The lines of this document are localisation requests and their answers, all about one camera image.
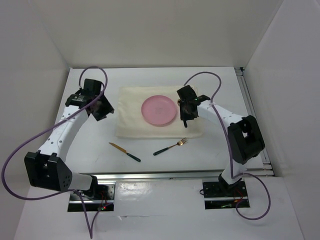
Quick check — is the cream cloth placemat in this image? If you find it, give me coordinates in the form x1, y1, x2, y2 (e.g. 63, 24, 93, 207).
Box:
116, 85, 204, 139

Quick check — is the pink plate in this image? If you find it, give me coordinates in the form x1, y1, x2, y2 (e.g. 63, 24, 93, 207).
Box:
141, 95, 177, 127

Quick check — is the gold fork green handle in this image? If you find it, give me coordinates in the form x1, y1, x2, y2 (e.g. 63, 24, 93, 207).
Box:
153, 138, 188, 156

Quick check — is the gold knife green handle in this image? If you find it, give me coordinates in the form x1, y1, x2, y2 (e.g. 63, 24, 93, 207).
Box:
109, 142, 141, 163

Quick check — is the gold spoon green handle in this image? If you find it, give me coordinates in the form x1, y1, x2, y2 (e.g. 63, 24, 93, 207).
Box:
182, 120, 188, 128

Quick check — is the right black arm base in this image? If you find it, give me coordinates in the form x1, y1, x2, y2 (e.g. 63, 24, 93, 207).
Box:
199, 180, 250, 210

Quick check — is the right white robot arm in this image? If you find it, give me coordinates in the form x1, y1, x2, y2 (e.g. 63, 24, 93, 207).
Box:
177, 85, 265, 196

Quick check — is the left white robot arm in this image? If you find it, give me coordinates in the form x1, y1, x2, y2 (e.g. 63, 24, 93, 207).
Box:
24, 78, 114, 200

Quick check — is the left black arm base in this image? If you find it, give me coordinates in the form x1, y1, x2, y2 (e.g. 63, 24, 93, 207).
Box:
67, 183, 116, 213

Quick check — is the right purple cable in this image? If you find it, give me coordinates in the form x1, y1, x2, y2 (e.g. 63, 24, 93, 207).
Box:
183, 71, 273, 221

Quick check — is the purple cable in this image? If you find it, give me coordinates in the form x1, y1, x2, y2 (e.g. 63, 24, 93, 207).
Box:
1, 66, 109, 239
183, 71, 273, 221

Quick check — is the front aluminium rail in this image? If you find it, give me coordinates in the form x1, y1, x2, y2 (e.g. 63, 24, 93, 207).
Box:
74, 169, 276, 182

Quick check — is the aluminium rail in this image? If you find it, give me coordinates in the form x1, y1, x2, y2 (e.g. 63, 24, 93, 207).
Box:
74, 169, 276, 182
234, 67, 274, 172

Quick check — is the right aluminium rail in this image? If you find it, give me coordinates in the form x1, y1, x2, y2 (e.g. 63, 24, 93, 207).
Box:
234, 67, 274, 172

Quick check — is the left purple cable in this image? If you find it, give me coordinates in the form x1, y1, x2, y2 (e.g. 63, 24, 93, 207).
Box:
1, 66, 109, 239

